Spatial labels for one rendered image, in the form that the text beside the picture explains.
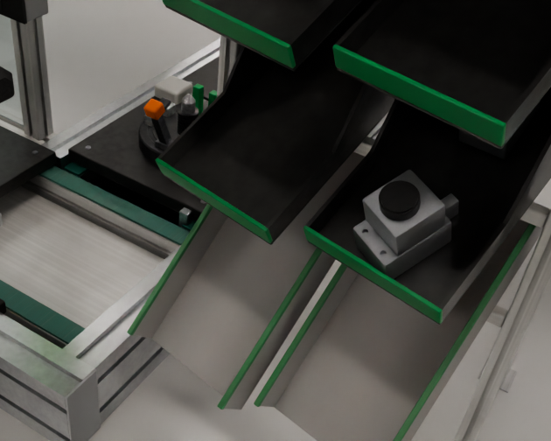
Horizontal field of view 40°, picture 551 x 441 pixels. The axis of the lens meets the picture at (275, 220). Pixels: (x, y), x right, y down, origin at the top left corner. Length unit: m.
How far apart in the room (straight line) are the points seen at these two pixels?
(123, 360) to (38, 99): 0.42
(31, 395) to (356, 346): 0.35
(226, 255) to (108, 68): 0.82
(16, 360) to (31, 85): 0.42
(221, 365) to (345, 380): 0.13
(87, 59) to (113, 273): 0.68
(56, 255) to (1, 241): 0.08
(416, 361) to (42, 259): 0.52
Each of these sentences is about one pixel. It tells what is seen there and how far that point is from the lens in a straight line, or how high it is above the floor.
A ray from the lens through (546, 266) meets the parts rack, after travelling 0.68.
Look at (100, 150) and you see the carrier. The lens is 1.11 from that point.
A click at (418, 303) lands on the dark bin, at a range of 0.58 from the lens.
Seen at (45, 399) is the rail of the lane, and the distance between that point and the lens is 0.85.
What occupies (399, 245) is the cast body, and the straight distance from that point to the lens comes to 0.57.
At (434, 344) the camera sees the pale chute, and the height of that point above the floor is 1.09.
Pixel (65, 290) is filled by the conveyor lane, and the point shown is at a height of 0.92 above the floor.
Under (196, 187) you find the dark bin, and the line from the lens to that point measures 0.65.
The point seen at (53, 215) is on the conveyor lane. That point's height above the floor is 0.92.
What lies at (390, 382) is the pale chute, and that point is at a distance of 0.73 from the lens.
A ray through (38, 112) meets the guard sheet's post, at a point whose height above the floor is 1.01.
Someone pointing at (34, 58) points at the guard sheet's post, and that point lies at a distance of 1.10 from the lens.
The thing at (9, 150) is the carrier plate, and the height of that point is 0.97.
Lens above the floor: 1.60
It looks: 39 degrees down
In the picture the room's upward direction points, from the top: 7 degrees clockwise
